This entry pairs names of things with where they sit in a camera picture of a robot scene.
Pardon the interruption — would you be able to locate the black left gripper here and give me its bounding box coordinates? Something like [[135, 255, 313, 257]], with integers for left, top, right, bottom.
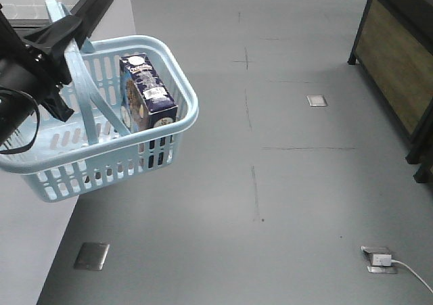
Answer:
[[1, 14, 91, 122]]

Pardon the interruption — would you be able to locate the light blue shopping basket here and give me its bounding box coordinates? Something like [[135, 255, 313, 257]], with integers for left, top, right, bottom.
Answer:
[[0, 0, 200, 203]]

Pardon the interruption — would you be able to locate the dark blue cookie box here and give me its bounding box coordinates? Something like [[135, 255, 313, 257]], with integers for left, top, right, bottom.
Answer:
[[119, 53, 178, 133]]

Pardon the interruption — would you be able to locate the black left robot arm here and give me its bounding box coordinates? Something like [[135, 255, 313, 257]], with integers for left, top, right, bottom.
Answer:
[[1, 15, 87, 143]]

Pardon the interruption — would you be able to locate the near white chest freezer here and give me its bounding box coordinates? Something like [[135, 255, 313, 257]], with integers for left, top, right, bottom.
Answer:
[[0, 0, 137, 305]]

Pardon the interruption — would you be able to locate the closed steel floor socket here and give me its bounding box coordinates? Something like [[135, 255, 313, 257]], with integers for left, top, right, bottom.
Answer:
[[73, 242, 110, 271]]

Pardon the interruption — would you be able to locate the far steel floor socket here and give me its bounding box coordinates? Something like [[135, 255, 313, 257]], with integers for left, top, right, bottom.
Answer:
[[306, 95, 327, 108]]

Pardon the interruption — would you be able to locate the dark wooden display stand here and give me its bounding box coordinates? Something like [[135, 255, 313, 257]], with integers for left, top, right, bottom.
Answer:
[[348, 0, 432, 183]]

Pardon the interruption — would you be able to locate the white power adapter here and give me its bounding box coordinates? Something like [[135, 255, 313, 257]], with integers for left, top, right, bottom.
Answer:
[[369, 253, 392, 267]]

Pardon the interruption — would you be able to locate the open floor socket box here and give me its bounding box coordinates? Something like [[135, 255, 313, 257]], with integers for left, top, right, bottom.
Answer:
[[361, 245, 398, 274]]

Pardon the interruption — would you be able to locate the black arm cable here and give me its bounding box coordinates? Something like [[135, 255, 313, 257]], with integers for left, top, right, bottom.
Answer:
[[0, 87, 41, 156]]

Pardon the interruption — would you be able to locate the white power cable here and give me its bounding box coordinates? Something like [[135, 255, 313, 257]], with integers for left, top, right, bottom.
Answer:
[[390, 259, 433, 295]]

